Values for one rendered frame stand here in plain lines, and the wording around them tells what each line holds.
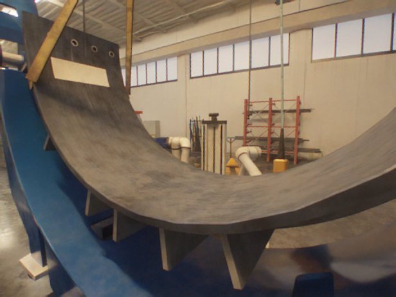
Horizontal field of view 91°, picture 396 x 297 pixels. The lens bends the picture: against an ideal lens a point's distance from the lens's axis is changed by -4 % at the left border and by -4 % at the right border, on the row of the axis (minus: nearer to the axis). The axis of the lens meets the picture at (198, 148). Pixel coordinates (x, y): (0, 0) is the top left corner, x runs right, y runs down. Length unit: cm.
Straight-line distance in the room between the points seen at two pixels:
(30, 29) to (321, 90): 1082
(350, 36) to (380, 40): 117
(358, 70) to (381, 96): 145
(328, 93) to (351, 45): 221
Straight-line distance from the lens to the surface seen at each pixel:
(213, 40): 1277
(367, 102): 1136
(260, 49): 1240
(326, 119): 1120
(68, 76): 166
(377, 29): 1215
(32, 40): 169
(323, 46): 1189
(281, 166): 141
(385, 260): 103
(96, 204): 113
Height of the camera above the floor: 172
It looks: 7 degrees down
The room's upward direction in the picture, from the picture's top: straight up
